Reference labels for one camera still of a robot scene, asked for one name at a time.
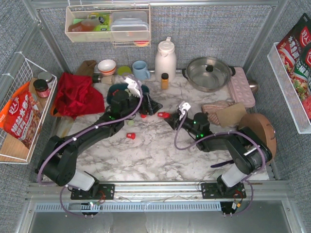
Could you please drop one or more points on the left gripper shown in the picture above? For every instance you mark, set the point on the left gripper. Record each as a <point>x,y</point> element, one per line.
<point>147,104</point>

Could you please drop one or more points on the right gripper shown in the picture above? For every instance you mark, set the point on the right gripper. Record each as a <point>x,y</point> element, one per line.
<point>175,119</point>

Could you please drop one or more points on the red capsule number two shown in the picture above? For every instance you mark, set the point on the red capsule number two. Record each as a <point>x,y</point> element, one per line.
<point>163,114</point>

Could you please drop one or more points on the teal storage basket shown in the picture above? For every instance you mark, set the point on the teal storage basket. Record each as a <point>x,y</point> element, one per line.
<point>121,86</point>

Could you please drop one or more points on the brown cardboard sheet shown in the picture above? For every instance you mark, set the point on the brown cardboard sheet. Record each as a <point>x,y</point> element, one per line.
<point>231,115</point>

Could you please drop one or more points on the brown cloth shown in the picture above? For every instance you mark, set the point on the brown cloth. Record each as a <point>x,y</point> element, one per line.
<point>86,68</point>

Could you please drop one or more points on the red cloth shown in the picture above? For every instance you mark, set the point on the red cloth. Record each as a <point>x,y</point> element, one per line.
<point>76,96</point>

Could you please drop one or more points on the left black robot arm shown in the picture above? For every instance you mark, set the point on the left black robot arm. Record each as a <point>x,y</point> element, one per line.
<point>59,158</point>

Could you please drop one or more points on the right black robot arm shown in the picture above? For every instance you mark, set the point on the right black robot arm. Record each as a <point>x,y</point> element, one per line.
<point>252,146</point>

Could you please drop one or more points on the orange spice jar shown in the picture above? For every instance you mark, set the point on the orange spice jar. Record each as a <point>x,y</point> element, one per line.
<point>164,81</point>

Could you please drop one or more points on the red capsule two lower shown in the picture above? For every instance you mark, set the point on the red capsule two lower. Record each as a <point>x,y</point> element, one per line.
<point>131,135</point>

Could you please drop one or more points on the blue mug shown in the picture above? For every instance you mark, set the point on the blue mug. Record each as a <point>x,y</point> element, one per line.
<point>140,70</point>

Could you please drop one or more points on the white thermos jug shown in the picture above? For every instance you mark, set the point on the white thermos jug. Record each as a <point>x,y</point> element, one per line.
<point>165,60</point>

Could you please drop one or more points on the green lid white cup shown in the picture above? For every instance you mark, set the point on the green lid white cup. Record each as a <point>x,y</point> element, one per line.
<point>124,70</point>

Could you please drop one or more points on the clear glass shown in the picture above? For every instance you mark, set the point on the clear glass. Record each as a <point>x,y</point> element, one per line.
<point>110,80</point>

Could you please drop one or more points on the steel pot with lid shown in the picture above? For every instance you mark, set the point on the steel pot with lid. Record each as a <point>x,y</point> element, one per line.
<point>208,74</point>

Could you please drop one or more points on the white orange striped bowl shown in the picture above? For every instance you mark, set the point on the white orange striped bowl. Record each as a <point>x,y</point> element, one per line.
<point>107,67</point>

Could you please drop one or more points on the purple knife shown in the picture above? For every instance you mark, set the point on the purple knife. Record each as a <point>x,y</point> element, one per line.
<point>222,164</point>

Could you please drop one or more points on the pink egg tray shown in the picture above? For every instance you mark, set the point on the pink egg tray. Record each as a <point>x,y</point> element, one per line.
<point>239,88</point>

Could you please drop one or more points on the clear plastic containers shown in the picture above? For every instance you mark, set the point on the clear plastic containers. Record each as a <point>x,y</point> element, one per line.
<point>129,26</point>

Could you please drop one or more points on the round wooden board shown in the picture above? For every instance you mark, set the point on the round wooden board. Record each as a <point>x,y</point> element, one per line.
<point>262,127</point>

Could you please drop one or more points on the steel ladle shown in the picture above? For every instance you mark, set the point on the steel ladle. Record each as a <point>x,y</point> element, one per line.
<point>254,86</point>

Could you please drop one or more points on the green snack packet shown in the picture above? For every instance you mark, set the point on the green snack packet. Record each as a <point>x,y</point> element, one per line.
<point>105,21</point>

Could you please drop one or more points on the orange tray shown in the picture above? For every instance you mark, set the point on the orange tray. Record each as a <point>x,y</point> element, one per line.
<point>54,112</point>

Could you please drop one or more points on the silver lid jar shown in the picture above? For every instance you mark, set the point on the silver lid jar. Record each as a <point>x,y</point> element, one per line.
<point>47,77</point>

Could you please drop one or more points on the red lid jar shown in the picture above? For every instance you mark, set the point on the red lid jar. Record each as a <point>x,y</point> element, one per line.
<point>41,88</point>

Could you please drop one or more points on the red seasoning bag left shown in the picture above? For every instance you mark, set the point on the red seasoning bag left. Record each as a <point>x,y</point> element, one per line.
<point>20,117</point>

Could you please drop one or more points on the red seasoning bags right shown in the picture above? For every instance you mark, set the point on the red seasoning bags right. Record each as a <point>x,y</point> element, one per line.
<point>295,52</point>

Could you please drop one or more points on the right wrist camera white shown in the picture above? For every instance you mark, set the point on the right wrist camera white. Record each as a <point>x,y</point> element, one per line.
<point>183,109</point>

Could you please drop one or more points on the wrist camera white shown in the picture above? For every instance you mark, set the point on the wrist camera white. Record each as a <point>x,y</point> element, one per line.
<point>183,109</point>
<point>133,86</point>

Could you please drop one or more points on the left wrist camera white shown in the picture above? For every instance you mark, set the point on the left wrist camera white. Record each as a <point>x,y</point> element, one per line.
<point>133,86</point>

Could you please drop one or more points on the white wall basket top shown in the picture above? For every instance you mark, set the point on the white wall basket top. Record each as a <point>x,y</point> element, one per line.
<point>78,28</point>

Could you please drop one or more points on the white wire basket right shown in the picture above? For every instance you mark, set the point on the white wire basket right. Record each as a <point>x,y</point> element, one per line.
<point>298,113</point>

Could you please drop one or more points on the white wire basket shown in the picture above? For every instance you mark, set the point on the white wire basket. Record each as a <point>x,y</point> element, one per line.
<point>298,113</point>
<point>13,151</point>

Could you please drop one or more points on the white wire basket left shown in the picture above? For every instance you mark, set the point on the white wire basket left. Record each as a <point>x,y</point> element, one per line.
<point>13,151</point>

